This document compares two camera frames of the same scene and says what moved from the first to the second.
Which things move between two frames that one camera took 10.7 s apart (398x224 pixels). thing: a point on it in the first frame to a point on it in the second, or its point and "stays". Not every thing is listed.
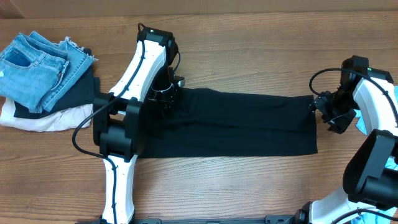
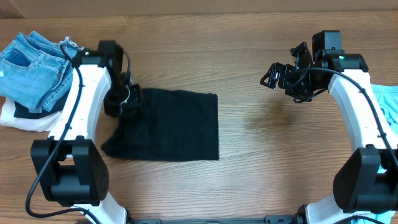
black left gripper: x=166 y=101 to x=135 y=94
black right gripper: x=340 y=124 to x=275 y=72
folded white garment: x=76 y=118 stays
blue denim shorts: x=39 y=73 stays
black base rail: x=268 y=219 stays
